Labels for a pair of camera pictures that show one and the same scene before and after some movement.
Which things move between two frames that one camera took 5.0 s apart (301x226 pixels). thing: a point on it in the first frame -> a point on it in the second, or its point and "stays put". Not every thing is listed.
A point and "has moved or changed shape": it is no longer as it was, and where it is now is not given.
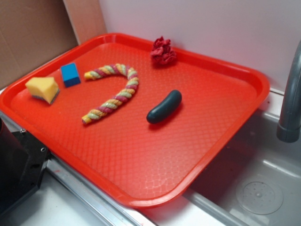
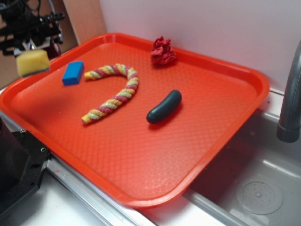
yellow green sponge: (46, 88) -> (31, 62)
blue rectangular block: (70, 75) has moved or changed shape
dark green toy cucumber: (172, 100) stays put
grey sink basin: (258, 182) stays put
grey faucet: (288, 127) stays put
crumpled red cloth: (162, 54) stays put
